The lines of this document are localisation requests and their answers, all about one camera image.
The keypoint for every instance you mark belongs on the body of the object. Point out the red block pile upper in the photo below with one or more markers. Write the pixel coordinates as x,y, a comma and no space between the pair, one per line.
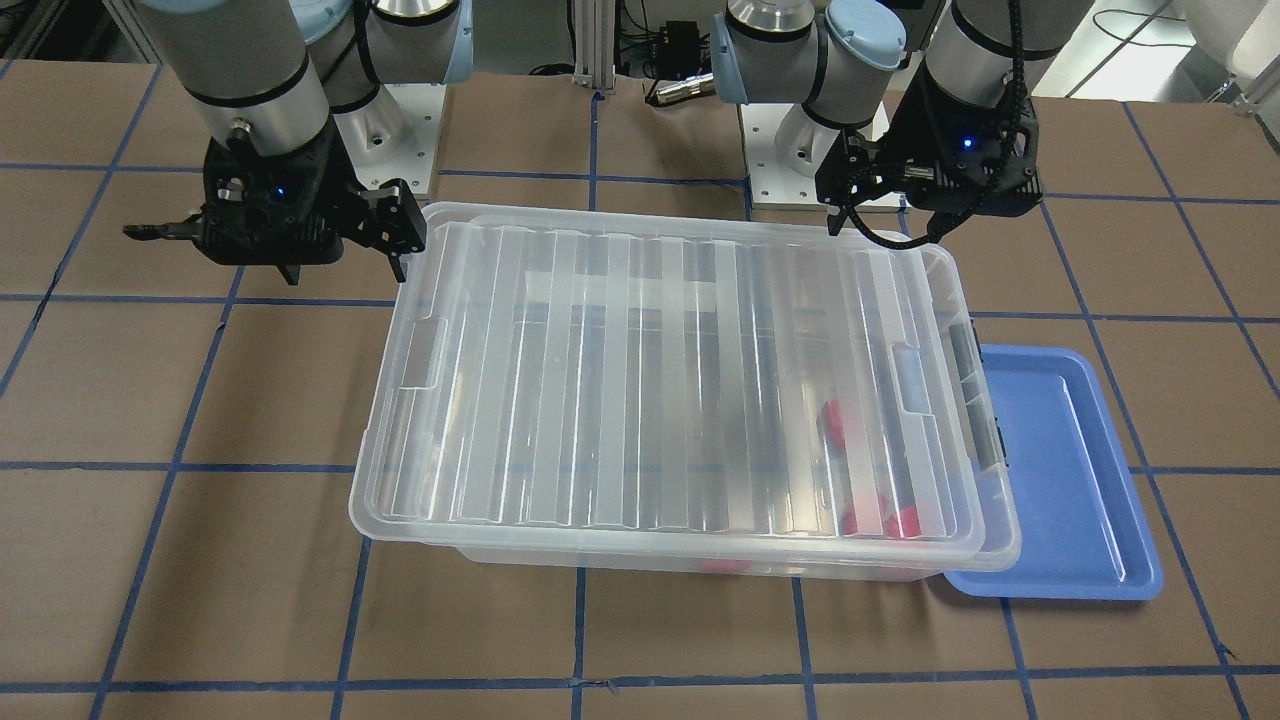
865,516

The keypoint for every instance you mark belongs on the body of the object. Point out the aluminium frame post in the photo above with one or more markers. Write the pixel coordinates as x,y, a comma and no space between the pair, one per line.
594,37

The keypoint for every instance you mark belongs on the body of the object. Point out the blue plastic tray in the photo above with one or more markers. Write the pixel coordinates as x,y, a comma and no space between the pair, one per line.
1084,534

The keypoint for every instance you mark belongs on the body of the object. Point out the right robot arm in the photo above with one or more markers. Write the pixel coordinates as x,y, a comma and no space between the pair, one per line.
296,96

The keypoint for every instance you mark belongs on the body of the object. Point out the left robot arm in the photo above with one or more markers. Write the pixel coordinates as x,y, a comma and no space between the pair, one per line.
836,61

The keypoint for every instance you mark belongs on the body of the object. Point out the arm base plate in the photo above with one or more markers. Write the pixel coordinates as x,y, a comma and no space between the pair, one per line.
783,149
397,135

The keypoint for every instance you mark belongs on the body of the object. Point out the red block pile lower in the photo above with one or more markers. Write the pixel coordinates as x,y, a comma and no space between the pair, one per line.
904,524

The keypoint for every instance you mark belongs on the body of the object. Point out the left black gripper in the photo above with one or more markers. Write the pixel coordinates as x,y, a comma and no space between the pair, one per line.
912,128

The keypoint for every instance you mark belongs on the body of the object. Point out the clear plastic box lid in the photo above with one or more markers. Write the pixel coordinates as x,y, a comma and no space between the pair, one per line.
680,390

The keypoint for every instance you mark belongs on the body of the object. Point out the clear plastic storage box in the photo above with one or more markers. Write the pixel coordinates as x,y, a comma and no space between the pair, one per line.
700,570

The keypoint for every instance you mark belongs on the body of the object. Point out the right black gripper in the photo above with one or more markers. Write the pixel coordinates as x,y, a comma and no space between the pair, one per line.
337,176

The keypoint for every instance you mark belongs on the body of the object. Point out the red block lone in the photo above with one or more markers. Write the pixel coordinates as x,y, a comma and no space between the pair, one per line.
839,428

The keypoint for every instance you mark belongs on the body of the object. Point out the red block pile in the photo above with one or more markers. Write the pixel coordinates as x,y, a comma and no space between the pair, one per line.
904,524
865,516

